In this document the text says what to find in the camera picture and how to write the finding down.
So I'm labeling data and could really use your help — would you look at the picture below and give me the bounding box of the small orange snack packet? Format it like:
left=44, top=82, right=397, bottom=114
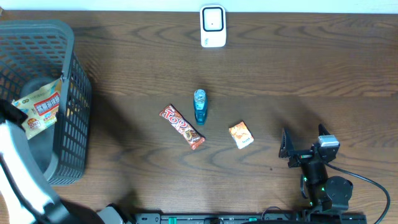
left=229, top=121, right=254, bottom=149

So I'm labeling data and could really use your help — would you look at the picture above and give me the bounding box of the blue mouthwash bottle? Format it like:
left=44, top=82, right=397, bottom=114
left=193, top=89, right=208, bottom=125

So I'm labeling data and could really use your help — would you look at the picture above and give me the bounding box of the red Top chocolate bar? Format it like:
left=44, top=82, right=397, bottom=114
left=159, top=104, right=205, bottom=150

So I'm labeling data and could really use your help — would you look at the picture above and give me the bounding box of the yellow chip bag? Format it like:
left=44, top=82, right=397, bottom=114
left=12, top=77, right=62, bottom=140

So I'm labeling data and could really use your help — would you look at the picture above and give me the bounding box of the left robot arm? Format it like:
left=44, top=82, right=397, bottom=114
left=1, top=100, right=103, bottom=223

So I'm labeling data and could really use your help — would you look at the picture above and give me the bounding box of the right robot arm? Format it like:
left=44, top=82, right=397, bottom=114
left=279, top=124, right=353, bottom=213

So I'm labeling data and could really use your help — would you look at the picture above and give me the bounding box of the grey plastic mesh basket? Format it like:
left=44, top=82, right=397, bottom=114
left=1, top=20, right=92, bottom=185

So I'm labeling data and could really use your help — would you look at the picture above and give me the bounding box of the black cable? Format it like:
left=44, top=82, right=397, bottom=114
left=325, top=162, right=391, bottom=224

